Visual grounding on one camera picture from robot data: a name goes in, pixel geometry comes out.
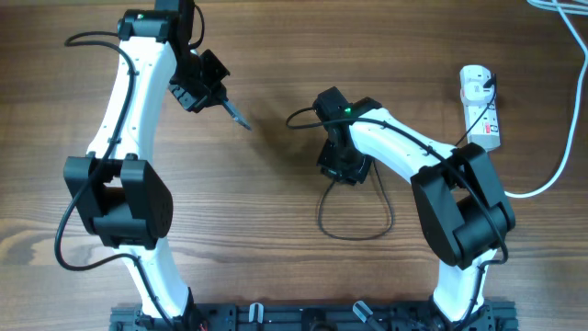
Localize black USB charging cable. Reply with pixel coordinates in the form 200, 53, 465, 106
316, 75, 498, 242

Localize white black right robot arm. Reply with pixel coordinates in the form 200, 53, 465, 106
312, 87, 515, 328

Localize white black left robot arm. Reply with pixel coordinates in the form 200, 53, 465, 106
63, 1, 245, 330

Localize white USB charger plug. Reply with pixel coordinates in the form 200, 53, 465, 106
460, 81, 493, 106

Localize white power strip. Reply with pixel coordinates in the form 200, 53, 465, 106
458, 64, 501, 152

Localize black aluminium mounting rail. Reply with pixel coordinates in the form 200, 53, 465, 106
108, 300, 519, 331

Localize white power strip cord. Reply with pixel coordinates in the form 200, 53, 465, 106
503, 0, 588, 200

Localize white cables at corner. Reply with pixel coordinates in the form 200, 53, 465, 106
526, 0, 588, 17

